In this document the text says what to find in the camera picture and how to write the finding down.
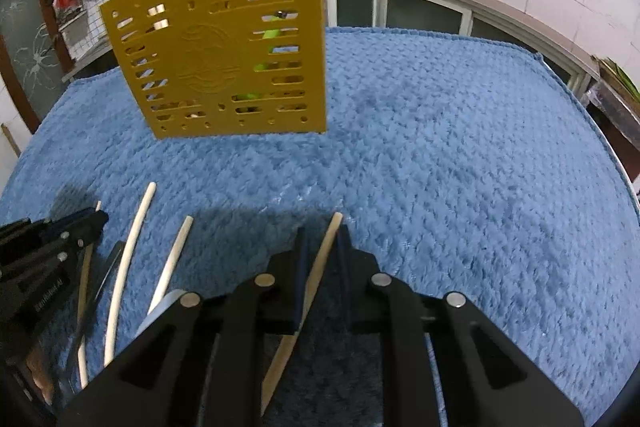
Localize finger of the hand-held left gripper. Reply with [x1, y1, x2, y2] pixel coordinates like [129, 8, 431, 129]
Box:
[27, 209, 110, 279]
[0, 218, 53, 254]

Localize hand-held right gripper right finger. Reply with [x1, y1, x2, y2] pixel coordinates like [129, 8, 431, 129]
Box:
[337, 227, 584, 427]

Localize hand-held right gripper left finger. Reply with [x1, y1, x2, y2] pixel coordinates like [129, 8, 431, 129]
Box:
[57, 227, 309, 427]

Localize yellow perforated utensil holder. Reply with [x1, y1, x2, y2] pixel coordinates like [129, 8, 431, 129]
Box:
[99, 0, 328, 140]

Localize green frog-handled utensil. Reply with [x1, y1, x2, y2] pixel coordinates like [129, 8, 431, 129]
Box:
[235, 27, 297, 102]

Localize person's left hand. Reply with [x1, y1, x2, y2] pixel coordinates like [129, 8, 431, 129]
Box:
[25, 346, 57, 406]

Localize wooden stick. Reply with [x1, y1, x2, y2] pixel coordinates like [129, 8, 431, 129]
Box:
[0, 123, 22, 158]

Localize blue fleece blanket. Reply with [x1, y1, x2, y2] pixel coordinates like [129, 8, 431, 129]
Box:
[0, 26, 640, 427]

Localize brown door with frosted glass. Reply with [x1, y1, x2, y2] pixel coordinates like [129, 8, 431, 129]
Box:
[0, 0, 69, 135]

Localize cabinet with plastic cover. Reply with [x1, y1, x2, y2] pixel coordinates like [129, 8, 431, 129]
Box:
[582, 57, 640, 148]

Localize green vegetables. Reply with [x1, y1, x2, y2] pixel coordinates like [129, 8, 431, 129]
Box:
[600, 57, 640, 100]

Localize wire wall basket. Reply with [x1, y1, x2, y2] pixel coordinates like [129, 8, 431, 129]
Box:
[47, 0, 91, 28]

